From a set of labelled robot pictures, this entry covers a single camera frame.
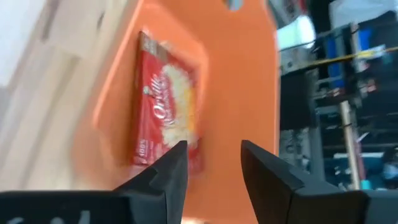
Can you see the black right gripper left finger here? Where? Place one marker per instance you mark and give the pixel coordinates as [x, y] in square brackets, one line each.
[161, 193]

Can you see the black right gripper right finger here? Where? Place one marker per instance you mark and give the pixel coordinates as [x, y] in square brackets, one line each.
[280, 199]

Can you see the red popcorn bag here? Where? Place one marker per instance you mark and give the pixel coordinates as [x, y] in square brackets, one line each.
[149, 102]

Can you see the metal pole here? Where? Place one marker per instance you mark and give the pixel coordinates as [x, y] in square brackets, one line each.
[349, 140]

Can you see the orange plastic basket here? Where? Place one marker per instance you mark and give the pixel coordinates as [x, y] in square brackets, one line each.
[239, 93]

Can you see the blue bin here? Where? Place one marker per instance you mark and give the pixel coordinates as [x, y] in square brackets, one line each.
[334, 62]

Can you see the yellow bar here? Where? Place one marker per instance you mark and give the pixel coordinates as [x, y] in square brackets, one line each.
[335, 59]

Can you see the white box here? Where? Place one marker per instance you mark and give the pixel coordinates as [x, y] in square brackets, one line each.
[295, 32]

